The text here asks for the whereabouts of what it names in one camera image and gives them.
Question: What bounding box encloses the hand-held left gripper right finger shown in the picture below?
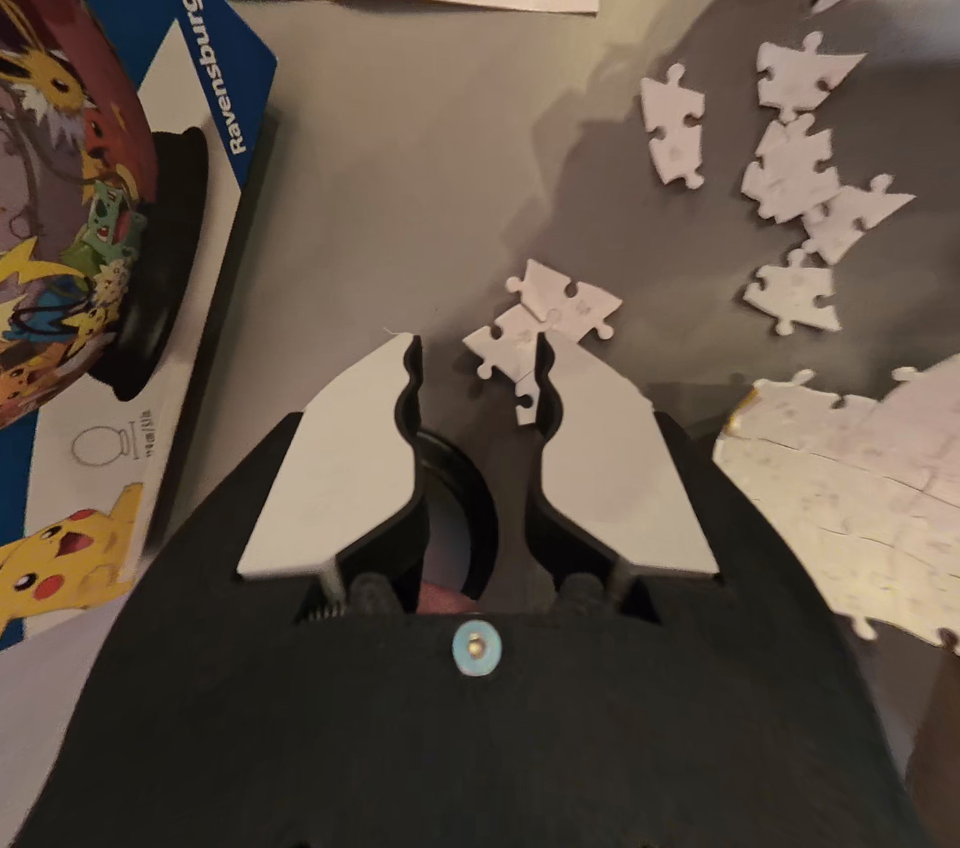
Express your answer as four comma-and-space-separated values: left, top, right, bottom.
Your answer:
525, 334, 721, 600

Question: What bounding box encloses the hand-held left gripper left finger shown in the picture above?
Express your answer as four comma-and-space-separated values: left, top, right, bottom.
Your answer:
236, 333, 430, 602

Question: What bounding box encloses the large assembled curved puzzle shell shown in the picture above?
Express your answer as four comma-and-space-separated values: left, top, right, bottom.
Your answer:
712, 367, 960, 651

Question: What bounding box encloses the illustrated puzzle ball box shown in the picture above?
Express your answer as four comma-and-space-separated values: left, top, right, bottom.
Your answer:
0, 0, 280, 650

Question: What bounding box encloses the joined white puzzle pieces cluster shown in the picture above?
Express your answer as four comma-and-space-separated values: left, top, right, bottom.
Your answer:
462, 258, 624, 427

